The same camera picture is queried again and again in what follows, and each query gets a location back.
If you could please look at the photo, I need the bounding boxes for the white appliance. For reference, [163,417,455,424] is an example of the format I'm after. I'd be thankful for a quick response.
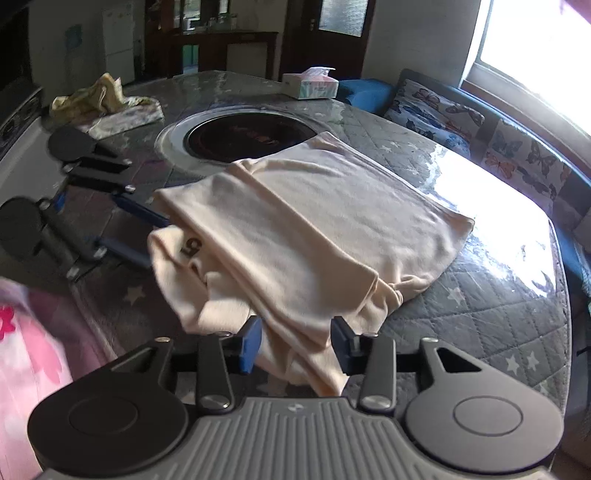
[0,87,52,197]

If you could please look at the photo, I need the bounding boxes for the window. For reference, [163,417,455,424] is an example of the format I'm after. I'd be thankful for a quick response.
[459,0,591,155]

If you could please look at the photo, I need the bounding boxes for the dark wooden cabinet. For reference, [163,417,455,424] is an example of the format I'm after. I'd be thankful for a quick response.
[143,0,280,80]

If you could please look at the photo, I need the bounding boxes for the blue sofa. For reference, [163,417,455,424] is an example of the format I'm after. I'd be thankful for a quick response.
[336,68,591,324]

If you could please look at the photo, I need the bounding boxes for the dark wooden door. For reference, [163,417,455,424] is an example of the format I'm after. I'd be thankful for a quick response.
[281,0,385,83]

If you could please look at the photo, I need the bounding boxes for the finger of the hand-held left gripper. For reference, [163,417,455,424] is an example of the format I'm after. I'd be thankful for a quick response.
[61,156,172,230]
[39,198,154,283]

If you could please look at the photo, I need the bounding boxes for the person's pink floral clothing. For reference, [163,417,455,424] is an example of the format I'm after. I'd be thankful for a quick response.
[0,276,118,480]

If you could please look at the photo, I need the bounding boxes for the white refrigerator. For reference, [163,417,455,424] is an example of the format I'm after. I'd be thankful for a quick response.
[102,6,136,86]

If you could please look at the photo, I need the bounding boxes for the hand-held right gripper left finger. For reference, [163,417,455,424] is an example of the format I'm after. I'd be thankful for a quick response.
[111,316,264,412]

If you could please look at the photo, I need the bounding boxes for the beige shirt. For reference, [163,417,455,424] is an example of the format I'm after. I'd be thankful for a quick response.
[147,131,476,398]

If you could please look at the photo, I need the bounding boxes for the floral printed cloth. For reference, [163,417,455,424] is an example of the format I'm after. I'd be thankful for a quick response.
[76,95,165,140]

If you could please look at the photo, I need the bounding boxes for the butterfly print cushion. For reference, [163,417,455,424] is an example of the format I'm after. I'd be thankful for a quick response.
[383,78,486,160]
[480,119,574,217]

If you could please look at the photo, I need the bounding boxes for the round built-in hot pot cooker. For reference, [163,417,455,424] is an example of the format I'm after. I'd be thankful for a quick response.
[154,108,320,180]

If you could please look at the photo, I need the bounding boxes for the yellow crumpled cloth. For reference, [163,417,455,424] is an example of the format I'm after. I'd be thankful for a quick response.
[49,73,126,121]

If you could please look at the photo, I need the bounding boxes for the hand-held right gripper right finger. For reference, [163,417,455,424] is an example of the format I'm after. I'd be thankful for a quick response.
[331,316,486,412]

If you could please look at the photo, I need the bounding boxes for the white tissue box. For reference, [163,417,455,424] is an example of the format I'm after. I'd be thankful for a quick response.
[281,67,341,100]

